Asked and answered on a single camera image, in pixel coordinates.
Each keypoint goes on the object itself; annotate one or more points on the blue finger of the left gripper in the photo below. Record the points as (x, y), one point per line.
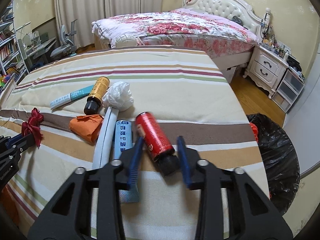
(15, 141)

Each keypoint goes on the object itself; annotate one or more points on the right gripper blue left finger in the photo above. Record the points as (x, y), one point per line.
(134, 155)

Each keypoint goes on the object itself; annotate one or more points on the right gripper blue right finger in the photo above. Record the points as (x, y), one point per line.
(183, 155)

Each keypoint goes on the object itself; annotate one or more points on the dark red ribbon bow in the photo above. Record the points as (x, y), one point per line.
(32, 126)

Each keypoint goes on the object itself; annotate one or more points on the white grey tube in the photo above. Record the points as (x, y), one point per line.
(104, 142)

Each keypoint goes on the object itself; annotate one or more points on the light blue tube package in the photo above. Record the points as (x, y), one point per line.
(123, 141)

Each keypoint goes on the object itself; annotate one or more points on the orange paper wrapper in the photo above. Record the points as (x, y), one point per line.
(87, 127)

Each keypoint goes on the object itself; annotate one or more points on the red honeycomb foam net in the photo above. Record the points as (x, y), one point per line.
(255, 131)

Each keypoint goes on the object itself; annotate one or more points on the white plastic bag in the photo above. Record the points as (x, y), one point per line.
(118, 96)

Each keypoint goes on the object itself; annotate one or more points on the orange label dark bottle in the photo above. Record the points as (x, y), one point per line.
(94, 99)

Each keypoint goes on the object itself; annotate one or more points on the white teal long box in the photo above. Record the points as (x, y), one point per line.
(75, 95)

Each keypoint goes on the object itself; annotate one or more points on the black-bagged trash bin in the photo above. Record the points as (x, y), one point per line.
(280, 161)

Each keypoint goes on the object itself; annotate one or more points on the striped bed sheet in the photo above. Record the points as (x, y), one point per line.
(182, 88)

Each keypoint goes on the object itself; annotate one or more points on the bookshelf with books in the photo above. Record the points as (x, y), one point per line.
(12, 61)

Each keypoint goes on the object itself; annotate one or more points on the grey study desk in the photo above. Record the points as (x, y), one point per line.
(35, 47)

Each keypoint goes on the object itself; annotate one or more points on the white under-bed storage box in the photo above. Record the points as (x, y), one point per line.
(229, 73)

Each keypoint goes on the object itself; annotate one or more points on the grey office chair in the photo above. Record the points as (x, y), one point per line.
(68, 47)

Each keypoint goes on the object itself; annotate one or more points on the white two-drawer nightstand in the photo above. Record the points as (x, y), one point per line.
(266, 69)

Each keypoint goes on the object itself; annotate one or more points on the clear plastic drawer unit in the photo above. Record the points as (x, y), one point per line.
(288, 90)

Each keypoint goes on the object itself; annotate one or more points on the floral pink quilt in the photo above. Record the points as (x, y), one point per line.
(215, 35)

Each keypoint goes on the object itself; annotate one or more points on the beige curtains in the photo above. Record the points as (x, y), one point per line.
(84, 12)

